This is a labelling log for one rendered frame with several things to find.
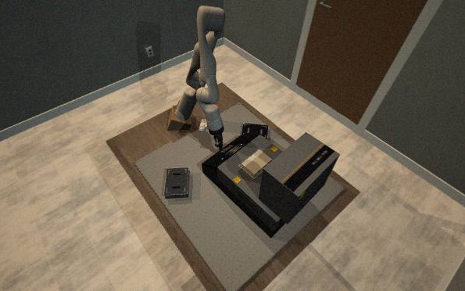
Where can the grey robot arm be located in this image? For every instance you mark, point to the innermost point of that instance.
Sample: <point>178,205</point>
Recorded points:
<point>208,19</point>

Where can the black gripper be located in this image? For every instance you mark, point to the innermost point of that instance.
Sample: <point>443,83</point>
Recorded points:
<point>218,138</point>

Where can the black thermal cycler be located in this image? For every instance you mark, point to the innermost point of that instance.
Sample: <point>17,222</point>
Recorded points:
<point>282,188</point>

